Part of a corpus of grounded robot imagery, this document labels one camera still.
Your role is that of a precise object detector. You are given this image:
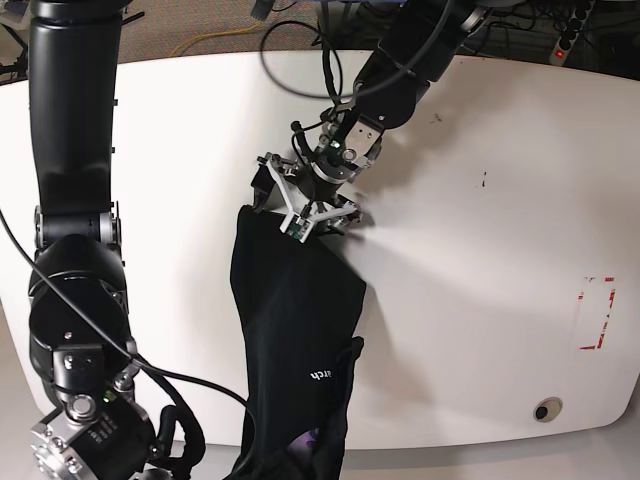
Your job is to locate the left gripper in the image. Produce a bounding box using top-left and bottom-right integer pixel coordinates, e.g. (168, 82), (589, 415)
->
(251, 152), (373, 241)

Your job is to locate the black graphic T-shirt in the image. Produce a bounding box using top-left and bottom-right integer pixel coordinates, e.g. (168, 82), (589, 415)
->
(230, 205), (367, 479)

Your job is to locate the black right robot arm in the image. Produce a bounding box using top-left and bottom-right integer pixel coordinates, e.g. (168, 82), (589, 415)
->
(28, 1), (156, 479)

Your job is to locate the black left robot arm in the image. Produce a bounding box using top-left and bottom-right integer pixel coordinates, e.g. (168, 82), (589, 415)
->
(251, 1), (492, 243)

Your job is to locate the black power strip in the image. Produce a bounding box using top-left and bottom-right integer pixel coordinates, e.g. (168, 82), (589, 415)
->
(549, 0), (596, 66)

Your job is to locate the red tape rectangle marking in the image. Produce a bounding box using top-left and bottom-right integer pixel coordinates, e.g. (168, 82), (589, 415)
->
(573, 276), (616, 351)

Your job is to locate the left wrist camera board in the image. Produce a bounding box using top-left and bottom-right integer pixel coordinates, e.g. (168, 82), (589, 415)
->
(281, 216), (313, 243)

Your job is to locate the yellow cable on floor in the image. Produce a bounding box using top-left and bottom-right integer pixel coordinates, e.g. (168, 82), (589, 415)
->
(172, 19), (261, 59)

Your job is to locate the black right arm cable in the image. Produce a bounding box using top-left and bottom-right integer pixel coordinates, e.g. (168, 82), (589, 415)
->
(0, 209), (251, 480)

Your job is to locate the right table cable grommet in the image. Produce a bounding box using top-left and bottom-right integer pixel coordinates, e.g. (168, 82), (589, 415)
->
(533, 397), (563, 423)

